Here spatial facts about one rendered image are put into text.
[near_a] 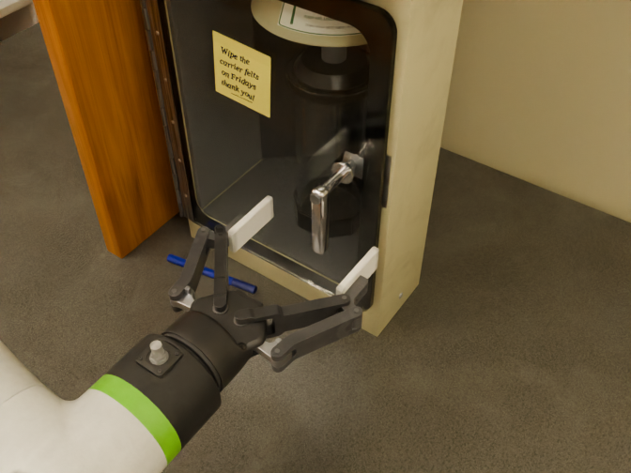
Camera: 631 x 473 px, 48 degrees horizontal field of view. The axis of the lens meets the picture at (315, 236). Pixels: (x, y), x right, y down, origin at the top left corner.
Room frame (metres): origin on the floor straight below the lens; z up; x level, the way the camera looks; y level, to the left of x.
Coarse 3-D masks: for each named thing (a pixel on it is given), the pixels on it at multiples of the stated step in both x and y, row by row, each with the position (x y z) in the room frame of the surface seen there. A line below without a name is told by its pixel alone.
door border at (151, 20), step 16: (144, 16) 0.72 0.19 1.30; (160, 32) 0.71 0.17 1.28; (160, 48) 0.72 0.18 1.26; (160, 64) 0.72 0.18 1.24; (160, 80) 0.72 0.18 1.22; (160, 96) 0.72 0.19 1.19; (176, 128) 0.71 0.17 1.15; (176, 144) 0.72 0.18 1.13; (176, 160) 0.72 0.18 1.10; (384, 176) 0.55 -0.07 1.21; (176, 192) 0.72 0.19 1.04
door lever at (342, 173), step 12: (336, 168) 0.57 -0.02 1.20; (348, 168) 0.57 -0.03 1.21; (336, 180) 0.55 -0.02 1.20; (348, 180) 0.57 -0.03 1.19; (312, 192) 0.54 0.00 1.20; (324, 192) 0.53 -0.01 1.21; (312, 204) 0.54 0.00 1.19; (324, 204) 0.53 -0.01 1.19; (312, 216) 0.54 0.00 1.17; (324, 216) 0.53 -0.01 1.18; (312, 228) 0.54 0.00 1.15; (324, 228) 0.53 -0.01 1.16; (312, 240) 0.54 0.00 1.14; (324, 240) 0.53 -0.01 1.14
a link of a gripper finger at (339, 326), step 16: (336, 320) 0.41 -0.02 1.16; (352, 320) 0.41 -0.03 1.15; (288, 336) 0.39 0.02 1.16; (304, 336) 0.39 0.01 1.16; (320, 336) 0.40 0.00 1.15; (336, 336) 0.41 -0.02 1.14; (272, 352) 0.37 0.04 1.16; (288, 352) 0.38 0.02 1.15; (304, 352) 0.39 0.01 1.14; (272, 368) 0.37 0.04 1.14
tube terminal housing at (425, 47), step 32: (384, 0) 0.57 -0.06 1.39; (416, 0) 0.56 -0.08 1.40; (448, 0) 0.61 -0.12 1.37; (416, 32) 0.57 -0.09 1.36; (448, 32) 0.62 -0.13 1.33; (416, 64) 0.57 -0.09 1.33; (448, 64) 0.63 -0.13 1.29; (416, 96) 0.58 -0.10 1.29; (416, 128) 0.59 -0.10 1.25; (416, 160) 0.59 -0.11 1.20; (416, 192) 0.60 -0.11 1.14; (192, 224) 0.73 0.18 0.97; (384, 224) 0.56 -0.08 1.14; (416, 224) 0.61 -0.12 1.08; (256, 256) 0.66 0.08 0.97; (384, 256) 0.55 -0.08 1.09; (416, 256) 0.63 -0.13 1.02; (288, 288) 0.63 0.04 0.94; (384, 288) 0.56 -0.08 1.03; (384, 320) 0.57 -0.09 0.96
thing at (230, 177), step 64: (192, 0) 0.68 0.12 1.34; (256, 0) 0.63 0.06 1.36; (320, 0) 0.59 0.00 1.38; (192, 64) 0.69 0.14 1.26; (320, 64) 0.59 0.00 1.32; (384, 64) 0.55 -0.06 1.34; (192, 128) 0.70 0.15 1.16; (256, 128) 0.64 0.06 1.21; (320, 128) 0.59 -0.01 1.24; (384, 128) 0.55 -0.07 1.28; (192, 192) 0.71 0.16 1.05; (256, 192) 0.64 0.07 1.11; (320, 256) 0.59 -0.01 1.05
